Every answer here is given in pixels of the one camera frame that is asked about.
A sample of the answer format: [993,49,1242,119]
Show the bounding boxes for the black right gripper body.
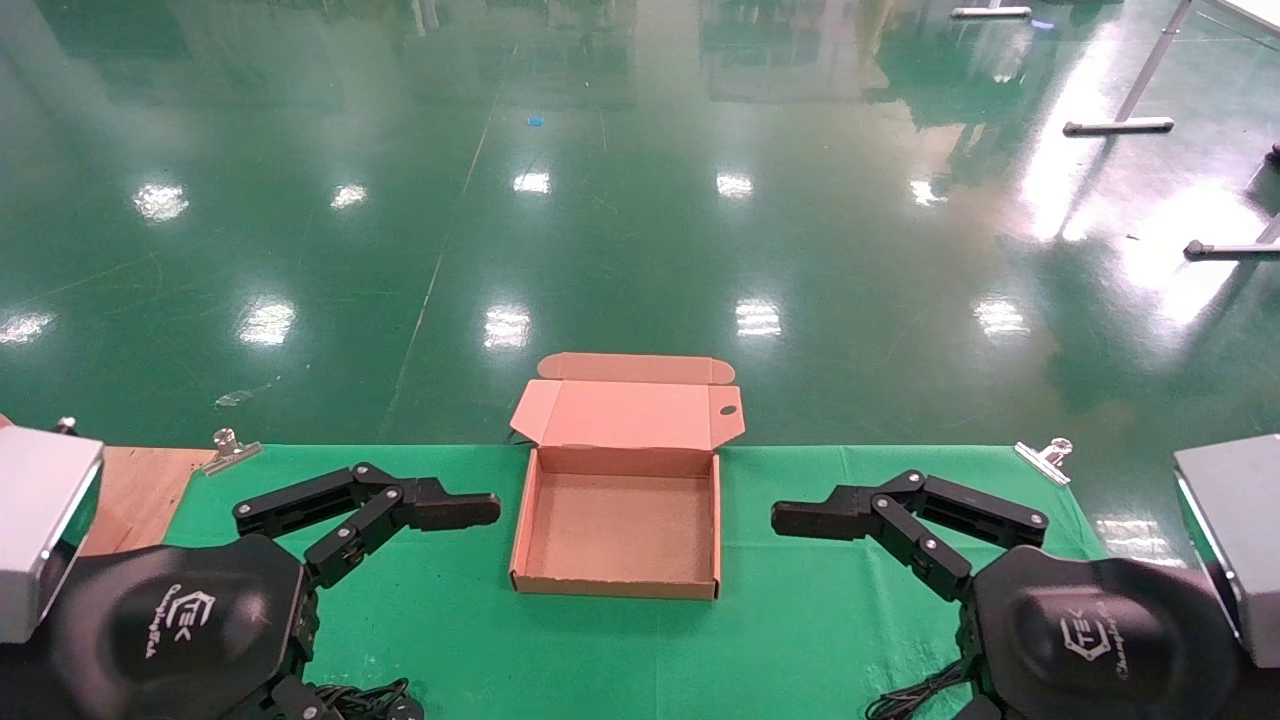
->
[963,545,1247,720]

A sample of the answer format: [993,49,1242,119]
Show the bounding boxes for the open flat cardboard box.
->
[508,352,747,602]

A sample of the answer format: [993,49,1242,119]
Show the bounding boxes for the green table cloth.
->
[160,443,1111,720]

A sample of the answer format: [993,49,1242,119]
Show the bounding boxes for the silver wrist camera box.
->
[1173,433,1280,669]
[0,418,105,645]

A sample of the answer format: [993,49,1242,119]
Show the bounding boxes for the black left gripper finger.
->
[233,462,502,590]
[265,676,337,720]

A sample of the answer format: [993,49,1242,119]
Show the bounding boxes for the grey metal table leg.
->
[1062,0,1198,137]
[1184,212,1280,262]

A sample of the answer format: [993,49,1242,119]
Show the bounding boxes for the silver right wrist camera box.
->
[1173,433,1280,669]

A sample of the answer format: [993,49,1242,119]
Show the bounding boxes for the white table top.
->
[1222,0,1280,38]

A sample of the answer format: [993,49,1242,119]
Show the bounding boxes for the silver binder clip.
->
[200,428,264,478]
[1014,437,1075,488]

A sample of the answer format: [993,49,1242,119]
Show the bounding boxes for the black power cord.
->
[315,678,426,720]

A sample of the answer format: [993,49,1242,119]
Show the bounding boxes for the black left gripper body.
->
[20,535,321,720]

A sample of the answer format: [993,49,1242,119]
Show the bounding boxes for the wooden board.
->
[78,445,217,558]

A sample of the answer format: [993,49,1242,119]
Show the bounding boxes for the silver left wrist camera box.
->
[0,418,105,645]

